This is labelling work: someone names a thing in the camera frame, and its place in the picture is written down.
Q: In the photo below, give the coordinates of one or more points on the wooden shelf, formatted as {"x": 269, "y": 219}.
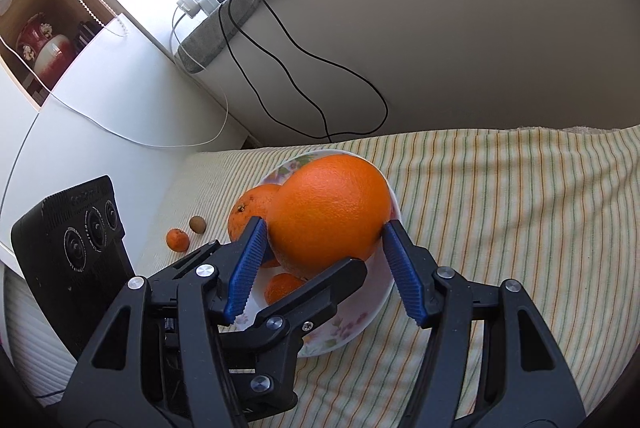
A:
{"x": 60, "y": 2}

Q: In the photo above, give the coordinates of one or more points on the tangerine with stem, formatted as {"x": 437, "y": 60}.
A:
{"x": 281, "y": 289}

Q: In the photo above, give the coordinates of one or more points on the large orange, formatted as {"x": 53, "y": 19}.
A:
{"x": 250, "y": 213}
{"x": 330, "y": 213}

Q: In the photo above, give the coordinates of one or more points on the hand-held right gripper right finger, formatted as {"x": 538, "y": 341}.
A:
{"x": 405, "y": 268}

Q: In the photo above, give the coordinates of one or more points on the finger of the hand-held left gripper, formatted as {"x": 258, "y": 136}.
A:
{"x": 265, "y": 385}
{"x": 320, "y": 290}

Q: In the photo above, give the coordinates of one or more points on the white floral bowl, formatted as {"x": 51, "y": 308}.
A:
{"x": 360, "y": 308}

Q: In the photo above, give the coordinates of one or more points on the striped cloth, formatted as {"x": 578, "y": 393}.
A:
{"x": 500, "y": 188}

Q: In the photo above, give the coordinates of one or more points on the small tangerine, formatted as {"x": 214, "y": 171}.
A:
{"x": 177, "y": 240}

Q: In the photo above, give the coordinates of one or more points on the red and white vase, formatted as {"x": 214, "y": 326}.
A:
{"x": 47, "y": 52}

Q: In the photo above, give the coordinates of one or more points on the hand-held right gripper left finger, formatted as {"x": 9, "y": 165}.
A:
{"x": 247, "y": 265}

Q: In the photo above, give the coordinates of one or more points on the small brown kiwi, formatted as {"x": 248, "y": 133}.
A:
{"x": 198, "y": 224}

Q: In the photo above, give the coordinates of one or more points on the white cabinet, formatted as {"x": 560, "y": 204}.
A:
{"x": 125, "y": 97}

